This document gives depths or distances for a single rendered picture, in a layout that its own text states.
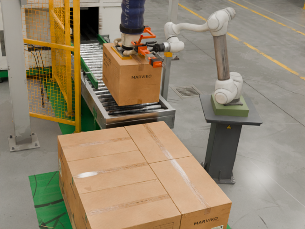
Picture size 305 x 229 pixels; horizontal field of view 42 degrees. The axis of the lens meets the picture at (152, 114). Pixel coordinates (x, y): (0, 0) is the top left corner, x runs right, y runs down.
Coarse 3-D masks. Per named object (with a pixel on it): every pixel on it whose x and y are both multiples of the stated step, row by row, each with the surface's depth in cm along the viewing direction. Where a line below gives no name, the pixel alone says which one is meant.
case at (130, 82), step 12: (108, 48) 379; (108, 60) 377; (120, 60) 353; (132, 60) 355; (144, 60) 358; (108, 72) 382; (120, 72) 346; (132, 72) 350; (144, 72) 355; (156, 72) 359; (108, 84) 387; (120, 84) 351; (132, 84) 356; (144, 84) 360; (156, 84) 365; (120, 96) 357; (132, 96) 362; (144, 96) 367; (156, 96) 371
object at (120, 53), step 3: (114, 45) 382; (120, 45) 384; (114, 48) 376; (114, 51) 372; (117, 51) 368; (120, 51) 368; (123, 51) 362; (117, 54) 365; (120, 54) 361; (120, 57) 358; (123, 57) 356; (126, 57) 357; (129, 57) 358
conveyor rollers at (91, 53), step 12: (84, 48) 531; (96, 48) 536; (84, 60) 491; (96, 60) 496; (96, 72) 463; (108, 96) 411; (108, 108) 386; (120, 108) 391; (132, 108) 388; (144, 108) 392; (156, 108) 397
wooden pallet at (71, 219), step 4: (60, 180) 348; (60, 184) 352; (60, 188) 355; (64, 192) 333; (64, 196) 346; (64, 200) 341; (68, 204) 322; (68, 208) 333; (68, 212) 329; (72, 216) 310; (72, 220) 312; (72, 224) 315; (76, 228) 298
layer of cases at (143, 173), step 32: (128, 128) 355; (160, 128) 359; (64, 160) 313; (96, 160) 308; (128, 160) 311; (160, 160) 314; (192, 160) 318; (96, 192) 275; (128, 192) 277; (160, 192) 280; (192, 192) 283; (96, 224) 248; (128, 224) 250; (160, 224) 258; (192, 224) 271; (224, 224) 285
